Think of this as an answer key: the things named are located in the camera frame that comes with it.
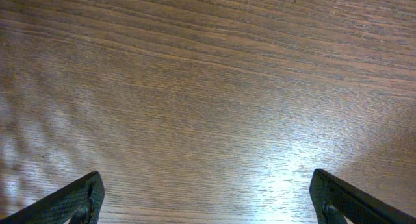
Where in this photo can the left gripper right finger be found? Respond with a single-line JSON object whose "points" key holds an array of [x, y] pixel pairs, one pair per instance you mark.
{"points": [[336, 201]]}

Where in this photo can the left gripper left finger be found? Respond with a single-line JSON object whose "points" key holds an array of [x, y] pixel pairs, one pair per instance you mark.
{"points": [[78, 202]]}

